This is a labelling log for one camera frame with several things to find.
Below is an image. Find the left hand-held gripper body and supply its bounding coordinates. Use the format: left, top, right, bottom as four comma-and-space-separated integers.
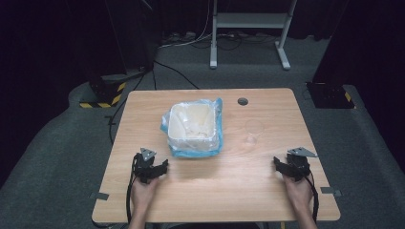
132, 147, 161, 185

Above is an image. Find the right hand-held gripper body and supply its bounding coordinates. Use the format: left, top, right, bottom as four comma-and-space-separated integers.
284, 146, 319, 182

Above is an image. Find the white square bin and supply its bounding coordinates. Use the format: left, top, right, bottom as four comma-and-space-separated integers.
167, 102, 222, 151

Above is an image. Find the clear plastic cup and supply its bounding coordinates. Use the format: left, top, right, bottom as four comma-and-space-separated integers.
243, 118, 266, 146

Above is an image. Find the person's left hand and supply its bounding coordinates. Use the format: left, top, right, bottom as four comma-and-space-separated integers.
130, 176, 160, 208

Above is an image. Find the person's right hand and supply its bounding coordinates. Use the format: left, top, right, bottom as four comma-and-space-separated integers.
282, 174, 315, 208

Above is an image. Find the grey tape strip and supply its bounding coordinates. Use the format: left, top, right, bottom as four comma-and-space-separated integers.
319, 186, 344, 198
89, 191, 110, 201

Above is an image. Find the white crumpled waste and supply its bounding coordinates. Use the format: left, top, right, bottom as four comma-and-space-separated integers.
174, 108, 214, 139

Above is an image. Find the black base with yellow mark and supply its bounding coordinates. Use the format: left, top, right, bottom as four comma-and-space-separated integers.
305, 81, 356, 110

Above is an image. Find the black base with hazard stripes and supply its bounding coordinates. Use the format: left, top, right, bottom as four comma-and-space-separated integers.
78, 73, 128, 110

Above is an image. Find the power strip with plugs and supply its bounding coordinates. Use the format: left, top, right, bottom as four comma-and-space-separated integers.
161, 31, 199, 45

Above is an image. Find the white metal stand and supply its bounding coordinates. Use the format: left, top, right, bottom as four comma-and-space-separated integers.
208, 0, 299, 72

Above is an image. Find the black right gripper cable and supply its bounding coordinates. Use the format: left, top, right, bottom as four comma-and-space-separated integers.
304, 174, 320, 223

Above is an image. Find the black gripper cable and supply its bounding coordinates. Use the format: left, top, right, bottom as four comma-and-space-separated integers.
125, 154, 139, 224
304, 174, 320, 223

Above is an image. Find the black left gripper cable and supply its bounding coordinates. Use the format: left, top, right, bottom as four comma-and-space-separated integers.
125, 154, 139, 224

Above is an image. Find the black floor cable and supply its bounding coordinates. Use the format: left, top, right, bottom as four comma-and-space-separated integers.
107, 59, 201, 146

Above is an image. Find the white floor cable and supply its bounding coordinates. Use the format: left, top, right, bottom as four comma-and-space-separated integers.
158, 0, 214, 50

